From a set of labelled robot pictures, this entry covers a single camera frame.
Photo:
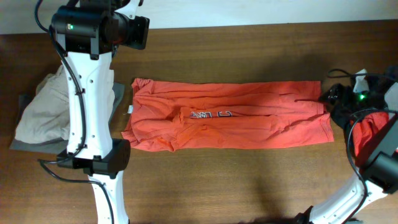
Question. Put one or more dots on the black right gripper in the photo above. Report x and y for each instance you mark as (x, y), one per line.
(336, 89)

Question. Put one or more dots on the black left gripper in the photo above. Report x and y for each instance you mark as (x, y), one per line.
(142, 27)

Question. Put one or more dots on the orange soccer t-shirt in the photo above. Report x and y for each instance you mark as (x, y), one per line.
(168, 116)

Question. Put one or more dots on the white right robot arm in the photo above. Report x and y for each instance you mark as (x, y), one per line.
(371, 145)

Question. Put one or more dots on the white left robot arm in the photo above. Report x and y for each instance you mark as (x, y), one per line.
(86, 35)

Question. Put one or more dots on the red patterned garment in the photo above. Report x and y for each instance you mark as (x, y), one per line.
(364, 131)

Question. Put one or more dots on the beige folded shorts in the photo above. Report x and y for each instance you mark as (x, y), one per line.
(47, 116)

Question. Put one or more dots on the grey folded garment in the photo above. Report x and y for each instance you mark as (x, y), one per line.
(57, 145)

